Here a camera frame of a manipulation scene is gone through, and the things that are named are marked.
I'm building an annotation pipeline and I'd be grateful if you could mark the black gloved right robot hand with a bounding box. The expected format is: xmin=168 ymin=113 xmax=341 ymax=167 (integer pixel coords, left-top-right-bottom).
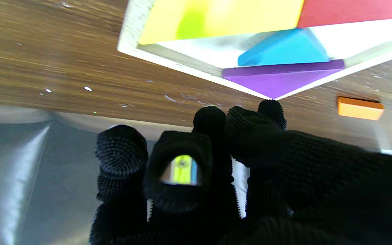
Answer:
xmin=89 ymin=99 xmax=392 ymax=245

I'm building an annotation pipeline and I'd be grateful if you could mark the purple tangram triangle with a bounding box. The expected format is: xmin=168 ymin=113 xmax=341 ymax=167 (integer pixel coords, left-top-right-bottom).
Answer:
xmin=222 ymin=60 xmax=345 ymax=100

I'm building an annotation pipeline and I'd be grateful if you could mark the blue tangram triangle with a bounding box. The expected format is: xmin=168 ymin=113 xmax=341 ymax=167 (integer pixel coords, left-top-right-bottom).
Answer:
xmin=238 ymin=28 xmax=330 ymax=67

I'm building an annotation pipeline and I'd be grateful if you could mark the large red tangram triangle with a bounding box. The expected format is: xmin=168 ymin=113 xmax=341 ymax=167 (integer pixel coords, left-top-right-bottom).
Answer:
xmin=297 ymin=0 xmax=392 ymax=29

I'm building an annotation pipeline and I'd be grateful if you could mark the large yellow tangram triangle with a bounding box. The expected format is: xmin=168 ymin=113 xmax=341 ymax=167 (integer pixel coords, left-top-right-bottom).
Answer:
xmin=138 ymin=0 xmax=305 ymax=45

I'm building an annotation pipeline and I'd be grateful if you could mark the orange tangram parallelogram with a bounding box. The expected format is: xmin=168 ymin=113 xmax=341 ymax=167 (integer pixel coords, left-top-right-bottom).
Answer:
xmin=338 ymin=96 xmax=385 ymax=121

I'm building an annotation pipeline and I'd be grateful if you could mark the square wooden tangram tray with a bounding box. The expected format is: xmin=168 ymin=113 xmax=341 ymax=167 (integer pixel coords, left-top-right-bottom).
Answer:
xmin=117 ymin=0 xmax=392 ymax=100

